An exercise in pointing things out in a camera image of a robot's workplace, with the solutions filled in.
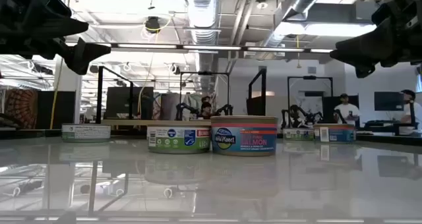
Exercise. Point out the blue label salmon can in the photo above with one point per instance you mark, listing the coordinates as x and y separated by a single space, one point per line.
244 136
334 133

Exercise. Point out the black wall screen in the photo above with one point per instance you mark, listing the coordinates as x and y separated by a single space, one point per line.
389 101

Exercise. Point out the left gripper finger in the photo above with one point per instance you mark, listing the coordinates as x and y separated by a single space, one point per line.
56 19
80 56

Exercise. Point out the long hanging light fixture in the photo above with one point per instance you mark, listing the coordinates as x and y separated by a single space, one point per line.
244 48

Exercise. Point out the round ceiling fixture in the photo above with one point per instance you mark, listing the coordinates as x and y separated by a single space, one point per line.
262 3

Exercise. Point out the white poster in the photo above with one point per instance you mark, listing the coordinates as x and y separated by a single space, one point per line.
313 99

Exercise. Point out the green label tuna can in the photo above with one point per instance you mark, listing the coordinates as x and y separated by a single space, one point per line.
178 140
85 133
298 134

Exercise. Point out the black round ceiling device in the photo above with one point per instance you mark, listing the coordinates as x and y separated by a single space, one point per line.
152 24

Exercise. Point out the orange patterned tapestry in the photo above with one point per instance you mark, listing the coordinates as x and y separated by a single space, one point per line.
23 102

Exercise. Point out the black desk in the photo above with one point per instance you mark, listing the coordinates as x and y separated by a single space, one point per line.
379 122

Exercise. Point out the black partition panel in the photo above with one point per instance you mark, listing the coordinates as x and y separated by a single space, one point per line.
64 110

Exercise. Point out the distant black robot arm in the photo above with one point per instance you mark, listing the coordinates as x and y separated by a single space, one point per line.
186 110
225 109
298 113

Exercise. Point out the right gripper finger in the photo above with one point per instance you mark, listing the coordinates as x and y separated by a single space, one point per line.
365 71
366 49

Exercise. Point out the person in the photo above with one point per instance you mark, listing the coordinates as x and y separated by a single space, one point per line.
346 113
416 115
206 111

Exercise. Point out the distant black station frame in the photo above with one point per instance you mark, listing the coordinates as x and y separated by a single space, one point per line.
204 73
310 77

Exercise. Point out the wooden shelf black frame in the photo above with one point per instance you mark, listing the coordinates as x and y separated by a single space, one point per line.
158 122

